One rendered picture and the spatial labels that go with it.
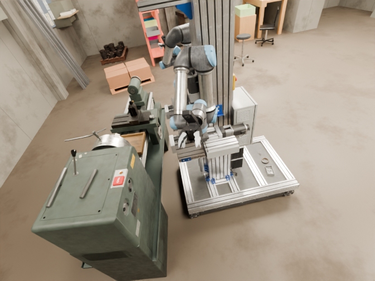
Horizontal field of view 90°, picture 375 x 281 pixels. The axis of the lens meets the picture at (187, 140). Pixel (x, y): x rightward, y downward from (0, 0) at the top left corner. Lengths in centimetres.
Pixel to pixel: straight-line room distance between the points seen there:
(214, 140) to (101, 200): 92
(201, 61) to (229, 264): 184
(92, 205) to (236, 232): 156
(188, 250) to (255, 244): 69
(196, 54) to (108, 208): 97
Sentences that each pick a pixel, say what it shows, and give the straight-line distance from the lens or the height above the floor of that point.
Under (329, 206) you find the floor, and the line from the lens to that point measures 271.
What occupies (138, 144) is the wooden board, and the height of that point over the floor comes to 88.
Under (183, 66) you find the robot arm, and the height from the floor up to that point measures 173.
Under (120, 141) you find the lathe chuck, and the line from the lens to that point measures 162.
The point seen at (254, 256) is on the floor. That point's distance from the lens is 226.
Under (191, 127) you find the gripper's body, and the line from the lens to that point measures 90.
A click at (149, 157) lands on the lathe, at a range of 231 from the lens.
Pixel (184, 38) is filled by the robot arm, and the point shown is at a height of 172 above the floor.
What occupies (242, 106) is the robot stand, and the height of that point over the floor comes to 123.
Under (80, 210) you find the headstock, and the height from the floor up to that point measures 125.
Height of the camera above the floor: 215
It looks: 43 degrees down
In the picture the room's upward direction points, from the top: 11 degrees counter-clockwise
